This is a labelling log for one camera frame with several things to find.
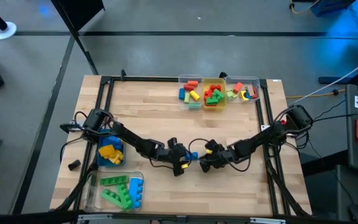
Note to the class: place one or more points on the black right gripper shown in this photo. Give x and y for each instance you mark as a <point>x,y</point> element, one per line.
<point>224,157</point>

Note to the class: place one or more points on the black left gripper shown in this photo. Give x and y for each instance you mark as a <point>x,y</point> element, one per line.
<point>174,154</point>

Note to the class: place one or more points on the green cylinder block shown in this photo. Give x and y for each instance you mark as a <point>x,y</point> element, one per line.
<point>194,106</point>

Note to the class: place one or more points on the green two-stud block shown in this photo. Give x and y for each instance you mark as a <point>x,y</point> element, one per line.
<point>218,94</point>
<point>212,100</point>

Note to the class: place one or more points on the light green rounded bar block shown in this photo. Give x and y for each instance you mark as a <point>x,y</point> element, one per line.
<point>186,98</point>

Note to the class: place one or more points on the yellow stud block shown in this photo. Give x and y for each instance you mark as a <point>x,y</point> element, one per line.
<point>117,158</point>
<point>107,151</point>

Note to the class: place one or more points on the red stud block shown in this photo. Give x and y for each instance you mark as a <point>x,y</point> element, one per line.
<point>215,87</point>
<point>208,94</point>

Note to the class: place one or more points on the blue rounded bar block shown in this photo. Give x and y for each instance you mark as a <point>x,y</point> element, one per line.
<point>181,93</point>

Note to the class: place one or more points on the yellow cylinder block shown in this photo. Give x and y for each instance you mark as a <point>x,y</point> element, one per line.
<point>194,95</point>

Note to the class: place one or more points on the blue square stud block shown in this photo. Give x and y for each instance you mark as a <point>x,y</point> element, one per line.
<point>113,142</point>

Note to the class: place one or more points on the long green stud block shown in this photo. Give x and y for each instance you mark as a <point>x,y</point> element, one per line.
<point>113,180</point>
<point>110,197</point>
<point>124,196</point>

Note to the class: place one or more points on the yellow arch block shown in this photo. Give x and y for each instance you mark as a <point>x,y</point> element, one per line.
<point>243,96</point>

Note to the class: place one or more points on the red rounded bar block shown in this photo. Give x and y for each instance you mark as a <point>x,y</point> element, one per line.
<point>188,87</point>

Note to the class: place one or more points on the blue arch block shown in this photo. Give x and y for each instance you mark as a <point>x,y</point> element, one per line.
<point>248,96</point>

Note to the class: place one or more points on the orange-red block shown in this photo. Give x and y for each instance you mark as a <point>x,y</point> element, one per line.
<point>238,87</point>

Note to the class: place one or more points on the orange rounded bar block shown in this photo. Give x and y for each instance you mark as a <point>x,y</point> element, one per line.
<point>193,83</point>

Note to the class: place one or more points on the red arch block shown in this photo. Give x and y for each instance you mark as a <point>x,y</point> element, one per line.
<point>255,93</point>

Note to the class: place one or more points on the tan block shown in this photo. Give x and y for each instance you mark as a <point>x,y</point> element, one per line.
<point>251,89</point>

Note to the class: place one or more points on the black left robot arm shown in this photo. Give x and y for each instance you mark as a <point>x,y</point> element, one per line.
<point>135,141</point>

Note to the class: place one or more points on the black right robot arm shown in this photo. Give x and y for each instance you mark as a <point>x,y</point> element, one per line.
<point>266,135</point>

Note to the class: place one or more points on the small clear plastic bin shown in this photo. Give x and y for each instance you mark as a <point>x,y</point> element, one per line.
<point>228,82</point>
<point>199,84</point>

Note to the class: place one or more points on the yellow translucent plastic bin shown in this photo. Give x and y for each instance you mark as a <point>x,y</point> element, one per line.
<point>206,82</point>

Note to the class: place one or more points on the blue plastic bin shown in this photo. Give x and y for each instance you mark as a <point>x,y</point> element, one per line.
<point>102,163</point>

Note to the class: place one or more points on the large clear plastic bin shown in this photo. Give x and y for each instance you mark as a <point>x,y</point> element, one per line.
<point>92,202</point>

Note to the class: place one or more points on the black cylinder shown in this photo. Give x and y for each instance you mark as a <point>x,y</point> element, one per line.
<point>74,165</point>

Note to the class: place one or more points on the black side cart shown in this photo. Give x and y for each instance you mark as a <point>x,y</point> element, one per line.
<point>356,155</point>

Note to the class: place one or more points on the black stand foot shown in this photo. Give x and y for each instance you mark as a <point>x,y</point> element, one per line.
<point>346,80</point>

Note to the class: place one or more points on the black partition panel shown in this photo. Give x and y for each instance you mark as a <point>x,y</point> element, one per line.
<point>79,7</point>

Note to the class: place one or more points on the black frame clamp knob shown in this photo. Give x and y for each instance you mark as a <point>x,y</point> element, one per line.
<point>123,74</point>
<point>223,75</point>

